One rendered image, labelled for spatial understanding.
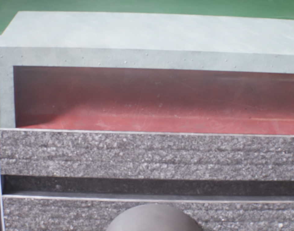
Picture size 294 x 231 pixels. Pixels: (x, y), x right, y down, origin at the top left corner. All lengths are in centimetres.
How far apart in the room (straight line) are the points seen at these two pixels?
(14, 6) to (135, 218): 28
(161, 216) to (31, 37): 16
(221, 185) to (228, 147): 4
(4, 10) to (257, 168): 31
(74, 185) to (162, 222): 8
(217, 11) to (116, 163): 24
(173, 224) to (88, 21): 18
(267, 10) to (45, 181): 32
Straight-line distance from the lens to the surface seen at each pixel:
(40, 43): 46
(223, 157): 49
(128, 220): 49
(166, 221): 48
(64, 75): 48
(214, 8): 68
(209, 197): 51
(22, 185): 51
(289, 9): 72
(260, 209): 51
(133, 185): 50
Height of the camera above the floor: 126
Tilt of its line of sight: 68 degrees down
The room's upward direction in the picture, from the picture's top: 177 degrees clockwise
